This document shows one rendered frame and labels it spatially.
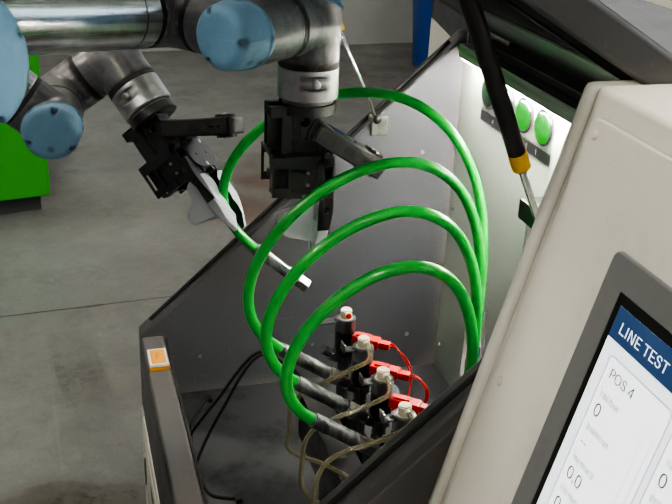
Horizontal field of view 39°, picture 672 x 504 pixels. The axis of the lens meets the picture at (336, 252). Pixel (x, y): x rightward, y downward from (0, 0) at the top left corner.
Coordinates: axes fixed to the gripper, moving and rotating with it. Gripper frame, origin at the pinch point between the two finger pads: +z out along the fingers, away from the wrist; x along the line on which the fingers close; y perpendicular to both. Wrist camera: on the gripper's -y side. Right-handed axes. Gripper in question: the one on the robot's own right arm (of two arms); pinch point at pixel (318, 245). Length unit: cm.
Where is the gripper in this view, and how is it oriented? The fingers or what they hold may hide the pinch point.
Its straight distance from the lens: 126.1
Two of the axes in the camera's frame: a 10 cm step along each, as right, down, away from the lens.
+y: -9.6, 0.8, -2.7
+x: 2.8, 4.1, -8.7
